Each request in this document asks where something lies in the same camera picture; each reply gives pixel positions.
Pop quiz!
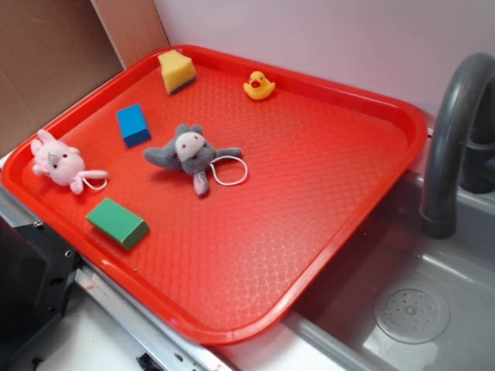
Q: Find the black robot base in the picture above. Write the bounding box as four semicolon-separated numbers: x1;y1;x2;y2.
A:
1;220;80;363

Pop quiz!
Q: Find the pink plush bunny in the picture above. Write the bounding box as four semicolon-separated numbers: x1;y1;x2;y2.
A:
30;129;109;195

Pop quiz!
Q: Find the red plastic tray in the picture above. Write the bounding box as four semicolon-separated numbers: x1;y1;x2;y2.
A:
1;46;427;345

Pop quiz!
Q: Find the grey plush donkey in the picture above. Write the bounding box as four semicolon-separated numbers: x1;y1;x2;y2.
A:
144;124;248;196

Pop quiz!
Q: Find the yellow rubber duck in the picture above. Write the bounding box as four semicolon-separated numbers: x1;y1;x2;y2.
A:
243;70;276;100

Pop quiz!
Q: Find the blue block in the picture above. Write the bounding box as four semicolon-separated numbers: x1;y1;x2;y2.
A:
116;104;152;148

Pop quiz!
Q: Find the yellow sponge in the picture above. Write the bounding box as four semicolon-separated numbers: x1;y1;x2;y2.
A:
158;50;196;95

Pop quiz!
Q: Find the green block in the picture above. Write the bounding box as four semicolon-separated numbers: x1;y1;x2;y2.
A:
86;198;150;250

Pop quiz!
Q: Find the grey toy sink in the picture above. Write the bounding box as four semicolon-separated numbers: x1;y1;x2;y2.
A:
285;173;494;370

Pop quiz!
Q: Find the grey toy faucet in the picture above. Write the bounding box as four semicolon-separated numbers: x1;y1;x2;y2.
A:
420;53;494;239

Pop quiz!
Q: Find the brown cardboard panel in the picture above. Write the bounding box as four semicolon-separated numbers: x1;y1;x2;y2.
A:
1;1;169;155

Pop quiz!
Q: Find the silver metal rail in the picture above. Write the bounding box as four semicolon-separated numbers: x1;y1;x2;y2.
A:
0;187;237;371

